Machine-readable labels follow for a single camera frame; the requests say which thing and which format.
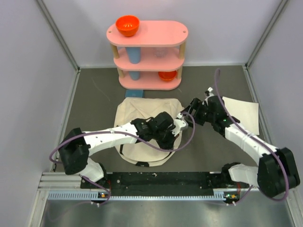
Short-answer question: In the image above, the white square board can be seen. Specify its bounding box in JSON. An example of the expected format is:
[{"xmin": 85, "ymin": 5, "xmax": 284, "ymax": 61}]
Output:
[{"xmin": 223, "ymin": 96, "xmax": 259, "ymax": 135}]

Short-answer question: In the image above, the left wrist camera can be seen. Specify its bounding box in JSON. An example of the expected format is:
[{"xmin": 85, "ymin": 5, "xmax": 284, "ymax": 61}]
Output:
[{"xmin": 172, "ymin": 113, "xmax": 188, "ymax": 135}]

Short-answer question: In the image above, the cream canvas backpack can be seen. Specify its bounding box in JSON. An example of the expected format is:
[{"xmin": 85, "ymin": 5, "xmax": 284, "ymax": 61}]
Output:
[{"xmin": 114, "ymin": 97, "xmax": 183, "ymax": 167}]

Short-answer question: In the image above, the blue cup middle shelf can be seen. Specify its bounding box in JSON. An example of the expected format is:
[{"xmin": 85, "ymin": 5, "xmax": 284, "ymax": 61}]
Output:
[{"xmin": 125, "ymin": 47, "xmax": 141, "ymax": 64}]

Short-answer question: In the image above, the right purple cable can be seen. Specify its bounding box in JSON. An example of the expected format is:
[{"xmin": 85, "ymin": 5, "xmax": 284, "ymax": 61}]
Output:
[{"xmin": 214, "ymin": 68, "xmax": 290, "ymax": 206}]

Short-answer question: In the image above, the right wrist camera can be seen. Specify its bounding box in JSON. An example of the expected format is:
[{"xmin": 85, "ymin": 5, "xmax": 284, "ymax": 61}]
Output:
[{"xmin": 205, "ymin": 87, "xmax": 214, "ymax": 98}]

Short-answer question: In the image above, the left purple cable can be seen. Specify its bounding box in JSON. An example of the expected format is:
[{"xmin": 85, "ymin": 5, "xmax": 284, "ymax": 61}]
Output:
[{"xmin": 49, "ymin": 111, "xmax": 196, "ymax": 206}]

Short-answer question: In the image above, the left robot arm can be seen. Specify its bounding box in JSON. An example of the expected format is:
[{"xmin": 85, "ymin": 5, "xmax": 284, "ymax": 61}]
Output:
[{"xmin": 59, "ymin": 112, "xmax": 187, "ymax": 188}]

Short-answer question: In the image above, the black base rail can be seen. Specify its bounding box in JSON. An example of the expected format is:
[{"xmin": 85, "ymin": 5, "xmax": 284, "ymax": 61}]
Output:
[{"xmin": 81, "ymin": 172, "xmax": 225, "ymax": 190}]

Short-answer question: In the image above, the clear glass cup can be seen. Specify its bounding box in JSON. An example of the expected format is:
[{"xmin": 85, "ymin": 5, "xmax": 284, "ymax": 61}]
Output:
[{"xmin": 154, "ymin": 47, "xmax": 166, "ymax": 58}]

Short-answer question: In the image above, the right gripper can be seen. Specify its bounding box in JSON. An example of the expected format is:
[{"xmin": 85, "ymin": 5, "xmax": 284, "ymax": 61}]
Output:
[{"xmin": 181, "ymin": 98, "xmax": 215, "ymax": 126}]

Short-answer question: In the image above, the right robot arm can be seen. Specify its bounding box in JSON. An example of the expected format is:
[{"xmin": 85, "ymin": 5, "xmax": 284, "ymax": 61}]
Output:
[{"xmin": 183, "ymin": 96, "xmax": 301, "ymax": 198}]

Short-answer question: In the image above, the orange bowl bottom shelf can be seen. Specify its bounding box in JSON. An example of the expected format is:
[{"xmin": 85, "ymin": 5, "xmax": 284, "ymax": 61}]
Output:
[{"xmin": 158, "ymin": 70, "xmax": 177, "ymax": 82}]

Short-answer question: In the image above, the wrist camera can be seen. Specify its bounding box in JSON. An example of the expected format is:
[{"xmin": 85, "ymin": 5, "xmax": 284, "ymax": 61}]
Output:
[
  {"xmin": 172, "ymin": 113, "xmax": 188, "ymax": 135},
  {"xmin": 205, "ymin": 87, "xmax": 214, "ymax": 98}
]

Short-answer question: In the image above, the blue cup shelf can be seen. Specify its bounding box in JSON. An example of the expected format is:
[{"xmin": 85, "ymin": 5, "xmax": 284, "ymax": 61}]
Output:
[
  {"xmin": 128, "ymin": 71, "xmax": 140, "ymax": 81},
  {"xmin": 125, "ymin": 47, "xmax": 141, "ymax": 64}
]

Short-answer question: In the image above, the purple cable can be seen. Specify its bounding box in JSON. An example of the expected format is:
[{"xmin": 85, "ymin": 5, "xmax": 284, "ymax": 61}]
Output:
[
  {"xmin": 214, "ymin": 68, "xmax": 290, "ymax": 206},
  {"xmin": 49, "ymin": 111, "xmax": 196, "ymax": 206}
]

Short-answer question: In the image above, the small teal notebook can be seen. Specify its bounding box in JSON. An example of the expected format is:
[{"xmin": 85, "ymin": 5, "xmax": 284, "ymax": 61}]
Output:
[{"xmin": 125, "ymin": 89, "xmax": 144, "ymax": 98}]

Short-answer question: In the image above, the grey cable duct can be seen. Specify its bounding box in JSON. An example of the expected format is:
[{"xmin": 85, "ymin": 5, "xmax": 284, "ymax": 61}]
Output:
[{"xmin": 47, "ymin": 191, "xmax": 237, "ymax": 201}]

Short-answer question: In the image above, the blue cup bottom shelf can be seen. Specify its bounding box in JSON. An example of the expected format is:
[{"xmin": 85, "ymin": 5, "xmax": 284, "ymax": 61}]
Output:
[{"xmin": 128, "ymin": 71, "xmax": 140, "ymax": 81}]

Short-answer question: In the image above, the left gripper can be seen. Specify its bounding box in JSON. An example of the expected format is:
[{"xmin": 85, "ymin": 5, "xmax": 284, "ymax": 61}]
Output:
[{"xmin": 153, "ymin": 126, "xmax": 179, "ymax": 151}]

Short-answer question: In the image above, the pink three-tier shelf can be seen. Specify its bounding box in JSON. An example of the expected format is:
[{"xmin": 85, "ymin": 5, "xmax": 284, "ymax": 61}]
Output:
[{"xmin": 107, "ymin": 20, "xmax": 188, "ymax": 90}]

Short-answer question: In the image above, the orange bowl on shelf top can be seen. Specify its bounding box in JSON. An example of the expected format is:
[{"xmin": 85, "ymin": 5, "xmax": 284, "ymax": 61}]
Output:
[{"xmin": 116, "ymin": 15, "xmax": 140, "ymax": 37}]

